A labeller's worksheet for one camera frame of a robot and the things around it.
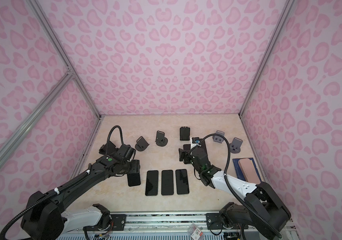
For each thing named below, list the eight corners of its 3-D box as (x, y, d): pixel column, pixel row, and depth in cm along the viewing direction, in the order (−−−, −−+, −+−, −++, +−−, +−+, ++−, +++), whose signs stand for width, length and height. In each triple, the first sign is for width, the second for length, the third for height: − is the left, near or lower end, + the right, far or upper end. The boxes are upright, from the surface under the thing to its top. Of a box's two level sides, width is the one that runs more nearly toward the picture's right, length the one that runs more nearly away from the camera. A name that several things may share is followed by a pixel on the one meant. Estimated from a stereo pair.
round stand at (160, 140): (156, 145, 105) (154, 136, 97) (158, 139, 108) (157, 130, 101) (165, 147, 104) (164, 138, 96) (167, 141, 107) (166, 132, 99)
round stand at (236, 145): (228, 151, 101) (232, 142, 94) (229, 145, 104) (233, 136, 97) (237, 154, 100) (242, 145, 92) (238, 148, 103) (243, 139, 95)
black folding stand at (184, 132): (179, 140, 106) (179, 134, 101) (179, 128, 114) (179, 122, 108) (189, 140, 106) (190, 134, 101) (188, 128, 114) (189, 122, 108)
